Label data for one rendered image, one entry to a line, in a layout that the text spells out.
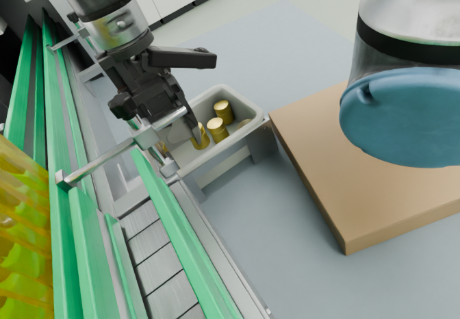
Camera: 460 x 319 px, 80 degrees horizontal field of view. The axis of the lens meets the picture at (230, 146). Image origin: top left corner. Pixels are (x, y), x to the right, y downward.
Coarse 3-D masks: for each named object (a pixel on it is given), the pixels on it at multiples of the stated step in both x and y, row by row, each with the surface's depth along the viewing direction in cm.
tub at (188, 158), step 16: (208, 96) 58; (224, 96) 58; (240, 96) 53; (208, 112) 60; (240, 112) 55; (256, 112) 48; (240, 128) 46; (176, 144) 59; (192, 144) 59; (224, 144) 45; (176, 160) 57; (192, 160) 55
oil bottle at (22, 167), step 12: (0, 144) 28; (12, 144) 30; (0, 156) 27; (12, 156) 29; (24, 156) 31; (12, 168) 28; (24, 168) 29; (36, 168) 32; (24, 180) 28; (36, 180) 30; (48, 180) 33; (48, 192) 31
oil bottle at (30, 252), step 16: (0, 224) 21; (16, 224) 23; (0, 240) 20; (16, 240) 22; (32, 240) 23; (48, 240) 26; (0, 256) 19; (16, 256) 21; (32, 256) 22; (48, 256) 24; (16, 272) 20; (32, 272) 21; (48, 272) 23
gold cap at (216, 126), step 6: (210, 120) 55; (216, 120) 54; (222, 120) 54; (210, 126) 54; (216, 126) 53; (222, 126) 54; (210, 132) 54; (216, 132) 54; (222, 132) 54; (228, 132) 57; (216, 138) 55; (222, 138) 55
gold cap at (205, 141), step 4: (200, 124) 52; (200, 128) 51; (204, 132) 52; (204, 136) 52; (208, 136) 55; (192, 140) 52; (204, 140) 52; (208, 140) 54; (196, 144) 53; (200, 144) 53; (204, 144) 53; (208, 144) 54; (196, 148) 53; (200, 148) 53; (204, 148) 53
